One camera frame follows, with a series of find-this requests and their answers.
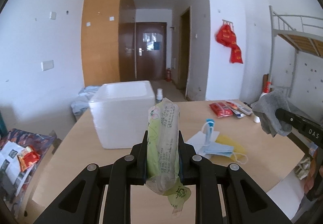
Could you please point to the white foam box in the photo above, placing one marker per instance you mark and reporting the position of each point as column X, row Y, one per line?
column 120, row 113

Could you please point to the blue face mask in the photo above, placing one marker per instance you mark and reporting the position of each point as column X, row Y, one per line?
column 217, row 149

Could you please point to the light blue bedding pile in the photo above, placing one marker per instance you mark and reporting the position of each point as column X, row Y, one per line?
column 81, row 103

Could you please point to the grey cloth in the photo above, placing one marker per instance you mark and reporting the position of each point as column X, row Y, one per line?
column 265, row 109

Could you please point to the red tissue pack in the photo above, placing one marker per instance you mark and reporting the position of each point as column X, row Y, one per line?
column 221, row 110

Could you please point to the orange wooden wardrobe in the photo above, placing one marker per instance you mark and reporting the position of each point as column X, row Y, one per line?
column 107, row 41

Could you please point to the white wall socket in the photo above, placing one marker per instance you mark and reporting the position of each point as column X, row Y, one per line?
column 47, row 65

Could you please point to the white remote control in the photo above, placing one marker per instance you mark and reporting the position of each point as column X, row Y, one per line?
column 244, row 109

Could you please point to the red hanging bags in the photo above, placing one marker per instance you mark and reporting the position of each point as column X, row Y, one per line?
column 227, row 37

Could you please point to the red white tube pack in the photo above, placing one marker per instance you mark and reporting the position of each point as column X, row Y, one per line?
column 234, row 108

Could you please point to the clear spray bottle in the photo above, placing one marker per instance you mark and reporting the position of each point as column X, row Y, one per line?
column 159, row 95

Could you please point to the brown entrance door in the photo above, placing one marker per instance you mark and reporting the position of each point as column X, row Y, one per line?
column 150, row 50

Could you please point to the metal bunk bed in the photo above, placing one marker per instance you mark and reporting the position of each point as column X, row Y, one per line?
column 297, row 31

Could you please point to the white paper booklet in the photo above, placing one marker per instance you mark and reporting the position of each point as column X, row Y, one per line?
column 11, row 172

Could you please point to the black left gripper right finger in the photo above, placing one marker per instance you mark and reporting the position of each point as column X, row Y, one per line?
column 225, row 194

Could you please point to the red snack packet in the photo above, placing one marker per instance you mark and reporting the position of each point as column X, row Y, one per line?
column 27, row 158

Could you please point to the green tissue pack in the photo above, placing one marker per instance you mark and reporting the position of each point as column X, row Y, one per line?
column 163, row 164

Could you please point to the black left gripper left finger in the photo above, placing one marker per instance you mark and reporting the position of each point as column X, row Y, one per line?
column 100, row 192

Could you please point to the red fire extinguisher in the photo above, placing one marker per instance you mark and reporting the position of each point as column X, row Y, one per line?
column 168, row 75

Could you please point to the white lotion bottle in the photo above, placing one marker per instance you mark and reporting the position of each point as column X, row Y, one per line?
column 266, row 90

